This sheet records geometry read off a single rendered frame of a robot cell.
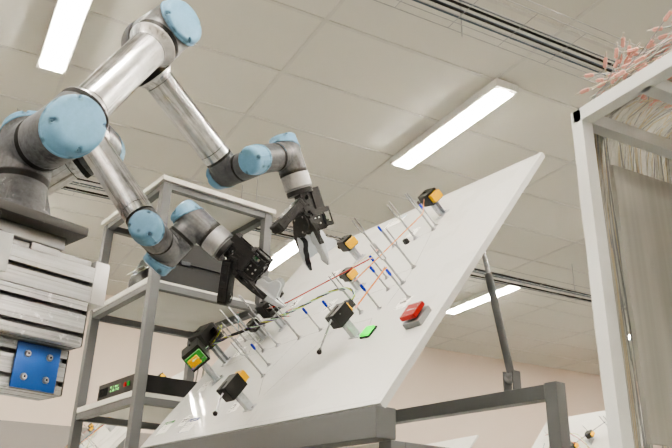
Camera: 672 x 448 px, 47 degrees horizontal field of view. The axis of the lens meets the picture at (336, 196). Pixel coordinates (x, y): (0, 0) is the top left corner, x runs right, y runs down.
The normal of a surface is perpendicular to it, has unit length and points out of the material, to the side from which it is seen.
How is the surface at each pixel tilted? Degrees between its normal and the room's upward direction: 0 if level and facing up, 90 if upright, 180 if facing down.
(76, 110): 97
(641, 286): 90
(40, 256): 90
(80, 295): 90
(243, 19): 180
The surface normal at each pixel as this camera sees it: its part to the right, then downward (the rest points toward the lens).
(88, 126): 0.71, -0.17
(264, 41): -0.03, 0.91
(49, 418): 0.47, -0.36
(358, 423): -0.79, -0.28
